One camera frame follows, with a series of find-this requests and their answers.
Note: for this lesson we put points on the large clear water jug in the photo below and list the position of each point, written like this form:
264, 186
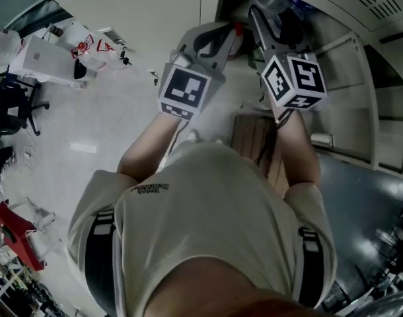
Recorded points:
3, 45

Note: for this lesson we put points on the white bottle red cap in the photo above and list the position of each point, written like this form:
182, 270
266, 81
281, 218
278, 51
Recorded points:
238, 28

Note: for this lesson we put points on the person's beige shirt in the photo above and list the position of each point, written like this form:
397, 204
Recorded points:
205, 216

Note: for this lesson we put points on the red box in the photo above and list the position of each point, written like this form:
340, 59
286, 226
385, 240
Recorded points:
18, 236

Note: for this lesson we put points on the white shelf rack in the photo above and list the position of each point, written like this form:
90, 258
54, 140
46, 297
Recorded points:
5, 292

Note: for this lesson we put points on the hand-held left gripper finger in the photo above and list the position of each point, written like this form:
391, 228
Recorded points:
186, 38
226, 51

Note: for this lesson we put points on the person's right forearm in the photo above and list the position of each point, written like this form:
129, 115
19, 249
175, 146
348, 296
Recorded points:
299, 150

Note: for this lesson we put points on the wooden slatted floor mat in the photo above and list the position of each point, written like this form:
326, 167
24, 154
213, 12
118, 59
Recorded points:
246, 137

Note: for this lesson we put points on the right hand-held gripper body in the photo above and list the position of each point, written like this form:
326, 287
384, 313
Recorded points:
307, 78

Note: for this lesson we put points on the person's white shoe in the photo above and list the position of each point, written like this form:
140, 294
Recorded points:
193, 134

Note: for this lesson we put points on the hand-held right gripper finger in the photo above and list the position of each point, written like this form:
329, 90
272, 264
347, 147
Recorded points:
294, 31
264, 31

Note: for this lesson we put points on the small dark jar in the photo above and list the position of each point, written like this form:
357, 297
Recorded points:
56, 30

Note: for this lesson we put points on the white device with black screen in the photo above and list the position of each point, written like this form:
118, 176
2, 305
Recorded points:
84, 70

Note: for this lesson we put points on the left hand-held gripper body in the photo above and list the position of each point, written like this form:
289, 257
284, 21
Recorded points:
183, 89

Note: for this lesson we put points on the white cardboard box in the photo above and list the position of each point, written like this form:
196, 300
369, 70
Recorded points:
39, 58

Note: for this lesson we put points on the pack of red-capped bottles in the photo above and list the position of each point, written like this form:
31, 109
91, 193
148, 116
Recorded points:
95, 56

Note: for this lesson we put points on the person's left forearm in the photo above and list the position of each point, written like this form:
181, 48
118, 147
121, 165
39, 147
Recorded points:
145, 150

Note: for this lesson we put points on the black office chair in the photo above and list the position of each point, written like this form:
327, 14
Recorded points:
10, 104

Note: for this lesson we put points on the clear plastic cup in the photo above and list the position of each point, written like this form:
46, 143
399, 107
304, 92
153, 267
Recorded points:
269, 0

